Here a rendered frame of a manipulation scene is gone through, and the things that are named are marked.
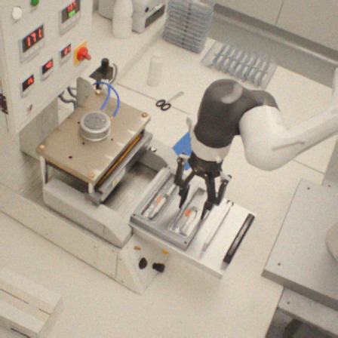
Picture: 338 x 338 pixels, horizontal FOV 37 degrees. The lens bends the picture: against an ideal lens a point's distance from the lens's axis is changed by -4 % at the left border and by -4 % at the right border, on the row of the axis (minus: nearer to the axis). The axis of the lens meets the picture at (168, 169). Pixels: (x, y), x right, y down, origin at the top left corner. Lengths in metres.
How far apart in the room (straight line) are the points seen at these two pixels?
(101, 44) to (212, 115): 1.17
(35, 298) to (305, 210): 0.89
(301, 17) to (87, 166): 2.67
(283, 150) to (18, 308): 0.77
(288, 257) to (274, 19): 2.45
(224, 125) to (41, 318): 0.68
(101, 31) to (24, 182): 0.94
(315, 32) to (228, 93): 2.75
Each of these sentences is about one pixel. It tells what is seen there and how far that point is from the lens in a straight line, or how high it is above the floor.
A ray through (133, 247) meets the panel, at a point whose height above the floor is 0.90.
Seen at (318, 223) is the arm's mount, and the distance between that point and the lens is 1.69.
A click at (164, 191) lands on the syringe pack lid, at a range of 1.36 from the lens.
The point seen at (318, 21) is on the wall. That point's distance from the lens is 3.69.
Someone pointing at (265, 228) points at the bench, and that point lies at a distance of 1.68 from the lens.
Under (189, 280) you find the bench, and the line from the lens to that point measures 1.52.
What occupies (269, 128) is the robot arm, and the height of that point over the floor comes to 1.40.
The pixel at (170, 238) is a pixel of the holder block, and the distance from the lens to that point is 1.29.
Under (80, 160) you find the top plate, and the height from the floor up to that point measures 1.11.
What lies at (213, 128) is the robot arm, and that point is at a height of 1.35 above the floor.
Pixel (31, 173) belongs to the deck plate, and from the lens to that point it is 1.48.
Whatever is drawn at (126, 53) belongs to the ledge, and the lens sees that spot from 2.10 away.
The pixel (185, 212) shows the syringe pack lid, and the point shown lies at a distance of 1.32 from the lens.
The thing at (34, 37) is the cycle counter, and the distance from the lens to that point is 1.16.
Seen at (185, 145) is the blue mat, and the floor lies 0.75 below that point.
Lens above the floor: 2.08
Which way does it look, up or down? 50 degrees down
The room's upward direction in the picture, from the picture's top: 11 degrees clockwise
